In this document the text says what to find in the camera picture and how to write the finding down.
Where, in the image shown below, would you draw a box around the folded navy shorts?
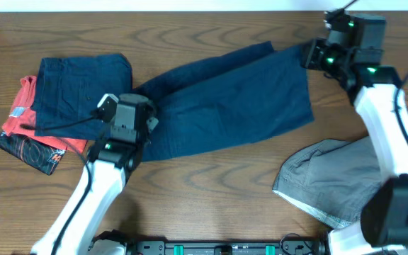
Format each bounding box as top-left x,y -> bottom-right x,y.
31,54 -> 132,140

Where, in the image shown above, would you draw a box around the folded red t-shirt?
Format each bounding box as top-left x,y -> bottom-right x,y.
2,76 -> 87,153

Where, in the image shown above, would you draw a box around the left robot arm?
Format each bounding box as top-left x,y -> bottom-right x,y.
30,93 -> 159,254

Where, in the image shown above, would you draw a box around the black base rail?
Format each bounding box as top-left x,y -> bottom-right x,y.
90,229 -> 327,255

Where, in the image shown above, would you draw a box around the grey shorts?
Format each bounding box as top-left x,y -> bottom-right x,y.
272,137 -> 382,229

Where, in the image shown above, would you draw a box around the folded black orange-print garment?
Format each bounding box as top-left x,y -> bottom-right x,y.
0,131 -> 66,176

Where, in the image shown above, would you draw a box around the navy shorts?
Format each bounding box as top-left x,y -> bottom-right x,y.
135,42 -> 314,162
31,54 -> 132,140

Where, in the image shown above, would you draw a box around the small black base cable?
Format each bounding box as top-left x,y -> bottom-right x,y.
280,232 -> 315,255

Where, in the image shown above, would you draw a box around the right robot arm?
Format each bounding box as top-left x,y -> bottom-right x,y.
300,8 -> 408,254

